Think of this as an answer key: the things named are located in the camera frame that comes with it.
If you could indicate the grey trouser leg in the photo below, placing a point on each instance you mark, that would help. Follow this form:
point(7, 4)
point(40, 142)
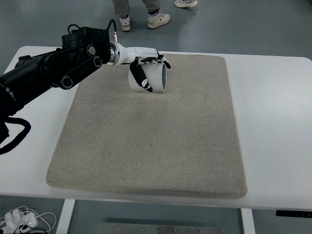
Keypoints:
point(121, 8)

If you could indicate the person left white sneaker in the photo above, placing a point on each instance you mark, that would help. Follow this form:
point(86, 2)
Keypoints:
point(125, 23)

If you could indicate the white power strip with cables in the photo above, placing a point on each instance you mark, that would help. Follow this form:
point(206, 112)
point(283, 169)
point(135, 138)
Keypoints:
point(24, 220)

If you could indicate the white table leg left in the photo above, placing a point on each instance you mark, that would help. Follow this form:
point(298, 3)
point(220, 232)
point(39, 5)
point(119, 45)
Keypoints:
point(66, 216)

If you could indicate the white table leg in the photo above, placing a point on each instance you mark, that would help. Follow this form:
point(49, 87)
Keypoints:
point(66, 216)
point(247, 221)

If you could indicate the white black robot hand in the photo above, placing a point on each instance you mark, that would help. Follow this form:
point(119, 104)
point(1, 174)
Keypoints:
point(125, 55)

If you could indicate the white ribbed cup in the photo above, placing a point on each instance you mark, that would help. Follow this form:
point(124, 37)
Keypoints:
point(156, 76)

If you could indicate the person right cream sneaker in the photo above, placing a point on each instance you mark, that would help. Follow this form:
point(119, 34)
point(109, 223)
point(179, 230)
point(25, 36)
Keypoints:
point(158, 20)

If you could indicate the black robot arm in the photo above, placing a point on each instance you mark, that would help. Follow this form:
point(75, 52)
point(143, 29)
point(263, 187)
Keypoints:
point(83, 51)

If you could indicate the beige felt mat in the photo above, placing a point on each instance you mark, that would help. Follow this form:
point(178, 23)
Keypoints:
point(183, 142)

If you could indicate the grey metal base plate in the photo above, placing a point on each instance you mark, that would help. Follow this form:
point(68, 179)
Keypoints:
point(128, 228)

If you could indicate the white table leg right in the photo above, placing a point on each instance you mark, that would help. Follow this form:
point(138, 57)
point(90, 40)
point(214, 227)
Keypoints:
point(247, 221)

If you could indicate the black table control panel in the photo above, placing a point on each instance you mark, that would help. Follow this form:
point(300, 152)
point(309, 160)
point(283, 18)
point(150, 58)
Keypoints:
point(288, 213)

